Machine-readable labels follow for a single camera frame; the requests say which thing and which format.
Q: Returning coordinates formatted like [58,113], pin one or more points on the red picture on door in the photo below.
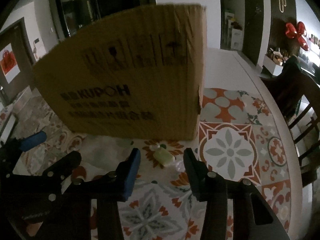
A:
[9,65]

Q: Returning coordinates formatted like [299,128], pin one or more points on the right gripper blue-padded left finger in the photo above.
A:
[108,190]

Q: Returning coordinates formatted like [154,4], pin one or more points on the brown cardboard box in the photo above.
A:
[135,74]

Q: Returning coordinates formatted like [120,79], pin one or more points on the dark wooden dining chair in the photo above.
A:
[295,93]

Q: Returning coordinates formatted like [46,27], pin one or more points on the gold wall ornament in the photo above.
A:
[282,5]

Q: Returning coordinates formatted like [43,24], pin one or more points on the patterned floral tablecloth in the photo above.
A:
[162,205]

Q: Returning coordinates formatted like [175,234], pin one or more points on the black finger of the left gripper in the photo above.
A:
[54,174]

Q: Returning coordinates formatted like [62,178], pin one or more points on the red balloon dog sculpture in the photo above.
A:
[297,32]

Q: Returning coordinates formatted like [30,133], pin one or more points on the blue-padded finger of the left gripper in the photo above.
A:
[24,144]

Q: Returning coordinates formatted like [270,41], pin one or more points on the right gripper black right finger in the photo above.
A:
[253,218]

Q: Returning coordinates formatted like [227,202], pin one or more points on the pale green snack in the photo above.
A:
[167,158]

